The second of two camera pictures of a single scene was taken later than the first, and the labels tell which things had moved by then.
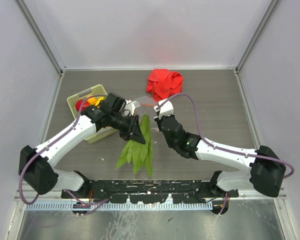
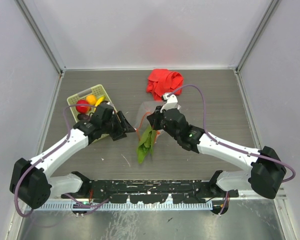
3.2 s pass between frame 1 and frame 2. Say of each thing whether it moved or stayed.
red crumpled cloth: stayed
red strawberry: stayed
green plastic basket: stayed
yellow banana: stayed
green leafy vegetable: moved
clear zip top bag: moved
